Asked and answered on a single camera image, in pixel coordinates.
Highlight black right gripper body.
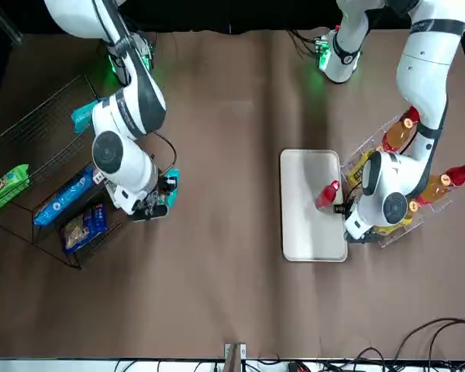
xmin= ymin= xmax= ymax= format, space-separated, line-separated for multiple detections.
xmin=130 ymin=190 xmax=168 ymax=223

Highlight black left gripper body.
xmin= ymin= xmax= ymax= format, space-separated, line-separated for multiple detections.
xmin=346 ymin=230 xmax=377 ymax=244

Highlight white rectangular tray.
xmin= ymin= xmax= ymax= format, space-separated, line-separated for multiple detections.
xmin=280 ymin=149 xmax=349 ymax=264

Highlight clear acrylic tiered shelf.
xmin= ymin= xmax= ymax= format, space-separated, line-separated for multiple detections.
xmin=339 ymin=108 xmax=454 ymax=249

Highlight blue chips packet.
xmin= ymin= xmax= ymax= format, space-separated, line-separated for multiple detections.
xmin=33 ymin=166 xmax=97 ymax=228

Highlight green chips packet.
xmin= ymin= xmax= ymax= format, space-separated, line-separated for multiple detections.
xmin=0 ymin=164 xmax=31 ymax=215

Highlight yellow label tea bottle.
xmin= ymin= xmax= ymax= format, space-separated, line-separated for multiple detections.
xmin=347 ymin=149 xmax=375 ymax=187
xmin=374 ymin=199 xmax=419 ymax=237

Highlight blue biscuit packet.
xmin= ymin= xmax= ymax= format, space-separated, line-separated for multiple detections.
xmin=60 ymin=202 xmax=110 ymax=255

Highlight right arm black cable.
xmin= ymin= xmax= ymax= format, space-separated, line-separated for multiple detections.
xmin=153 ymin=130 xmax=179 ymax=175

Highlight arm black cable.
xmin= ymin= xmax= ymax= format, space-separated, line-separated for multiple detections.
xmin=153 ymin=130 xmax=179 ymax=175
xmin=408 ymin=98 xmax=450 ymax=202

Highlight black wire basket rack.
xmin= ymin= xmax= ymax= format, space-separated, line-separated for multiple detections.
xmin=0 ymin=73 xmax=148 ymax=271

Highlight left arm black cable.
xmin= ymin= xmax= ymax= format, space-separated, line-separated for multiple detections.
xmin=408 ymin=98 xmax=450 ymax=202

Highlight aluminium camera post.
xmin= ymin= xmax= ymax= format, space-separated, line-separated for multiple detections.
xmin=223 ymin=342 xmax=247 ymax=372

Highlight left base black cables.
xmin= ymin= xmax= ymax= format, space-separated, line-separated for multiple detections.
xmin=288 ymin=29 xmax=322 ymax=59

